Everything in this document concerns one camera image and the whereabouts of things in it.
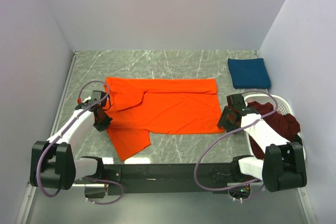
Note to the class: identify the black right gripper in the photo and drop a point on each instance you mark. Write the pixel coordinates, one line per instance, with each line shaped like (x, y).
(222, 121)

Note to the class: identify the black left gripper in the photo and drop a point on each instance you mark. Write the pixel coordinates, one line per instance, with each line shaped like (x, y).
(104, 125)

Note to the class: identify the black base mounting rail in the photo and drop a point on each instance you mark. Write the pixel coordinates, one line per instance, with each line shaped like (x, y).
(217, 171)

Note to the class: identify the folded blue t shirt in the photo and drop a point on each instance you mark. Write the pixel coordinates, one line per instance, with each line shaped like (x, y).
(249, 74)

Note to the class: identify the aluminium frame rail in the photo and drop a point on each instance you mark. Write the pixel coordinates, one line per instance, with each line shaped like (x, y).
(158, 185)

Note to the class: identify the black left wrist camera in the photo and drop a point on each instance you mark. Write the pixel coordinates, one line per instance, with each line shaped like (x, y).
(99, 96)

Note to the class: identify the orange t shirt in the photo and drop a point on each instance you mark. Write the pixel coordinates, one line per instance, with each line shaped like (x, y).
(162, 106)

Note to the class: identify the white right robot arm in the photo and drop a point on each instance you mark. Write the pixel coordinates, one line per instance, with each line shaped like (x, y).
(278, 159)

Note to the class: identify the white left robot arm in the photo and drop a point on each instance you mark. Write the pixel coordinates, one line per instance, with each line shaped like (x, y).
(52, 164)

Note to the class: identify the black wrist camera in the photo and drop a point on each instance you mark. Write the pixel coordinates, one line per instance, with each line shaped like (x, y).
(99, 96)
(236, 101)

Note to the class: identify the dark maroon t shirt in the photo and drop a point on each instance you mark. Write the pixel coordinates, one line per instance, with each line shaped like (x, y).
(273, 124)

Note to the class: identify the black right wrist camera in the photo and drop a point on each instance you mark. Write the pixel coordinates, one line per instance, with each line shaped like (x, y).
(236, 101)

